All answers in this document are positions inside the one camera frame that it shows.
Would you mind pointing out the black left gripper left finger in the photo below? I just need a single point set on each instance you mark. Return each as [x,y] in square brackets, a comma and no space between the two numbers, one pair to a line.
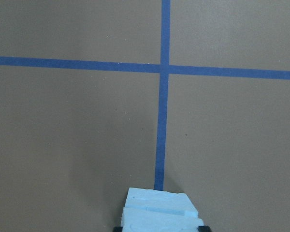
[117,229]

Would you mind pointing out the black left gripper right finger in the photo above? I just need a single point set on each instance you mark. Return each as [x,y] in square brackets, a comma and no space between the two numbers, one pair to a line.
[204,229]

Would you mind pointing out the light blue foam block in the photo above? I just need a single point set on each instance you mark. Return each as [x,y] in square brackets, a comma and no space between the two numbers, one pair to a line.
[148,210]

